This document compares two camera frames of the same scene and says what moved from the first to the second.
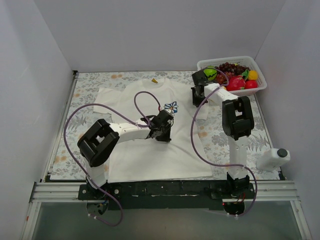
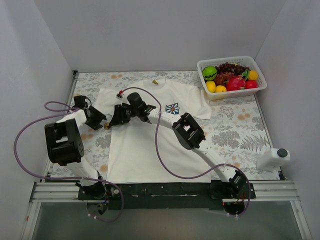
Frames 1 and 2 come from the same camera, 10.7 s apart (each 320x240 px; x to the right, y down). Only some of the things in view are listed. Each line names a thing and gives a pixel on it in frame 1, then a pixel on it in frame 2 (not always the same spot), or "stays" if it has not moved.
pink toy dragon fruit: x=236 y=83 stays
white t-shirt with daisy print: x=145 y=159 stays
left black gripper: x=166 y=115 to x=93 y=116
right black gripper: x=200 y=75 to x=122 y=114
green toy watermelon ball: x=210 y=72 stays
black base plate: x=164 y=195 stays
